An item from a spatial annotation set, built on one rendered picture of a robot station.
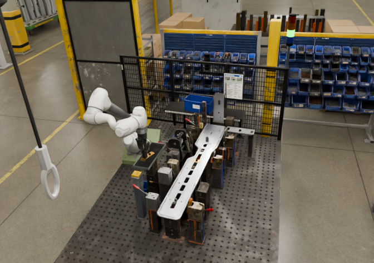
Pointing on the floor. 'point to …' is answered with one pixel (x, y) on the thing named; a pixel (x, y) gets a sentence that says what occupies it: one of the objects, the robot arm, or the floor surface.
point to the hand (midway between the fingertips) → (144, 153)
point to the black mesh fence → (201, 88)
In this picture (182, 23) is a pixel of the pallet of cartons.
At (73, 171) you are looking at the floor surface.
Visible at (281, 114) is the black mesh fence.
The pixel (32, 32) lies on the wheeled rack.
